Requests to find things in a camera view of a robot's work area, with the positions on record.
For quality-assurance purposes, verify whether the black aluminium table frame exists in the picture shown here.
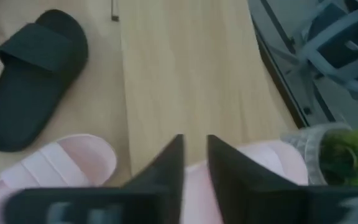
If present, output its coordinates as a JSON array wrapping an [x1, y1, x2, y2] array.
[[247, 0, 338, 129]]

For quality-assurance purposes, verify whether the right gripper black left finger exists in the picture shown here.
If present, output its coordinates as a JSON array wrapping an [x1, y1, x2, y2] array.
[[121, 133, 186, 224]]

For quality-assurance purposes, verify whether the green plant in patterned pot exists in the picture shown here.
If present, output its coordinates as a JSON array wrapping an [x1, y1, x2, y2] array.
[[280, 123, 358, 187]]

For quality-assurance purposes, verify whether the pink slide sandal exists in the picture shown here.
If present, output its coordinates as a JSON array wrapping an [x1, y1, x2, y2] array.
[[181, 139, 309, 224], [0, 133, 117, 224]]

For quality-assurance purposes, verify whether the black slide sandal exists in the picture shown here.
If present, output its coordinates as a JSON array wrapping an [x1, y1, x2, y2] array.
[[0, 8, 89, 152]]

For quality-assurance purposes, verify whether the grey office chair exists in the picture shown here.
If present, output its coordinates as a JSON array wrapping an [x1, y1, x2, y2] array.
[[296, 0, 358, 100]]

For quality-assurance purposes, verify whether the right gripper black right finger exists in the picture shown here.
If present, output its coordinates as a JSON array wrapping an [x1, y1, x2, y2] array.
[[206, 133, 306, 224]]

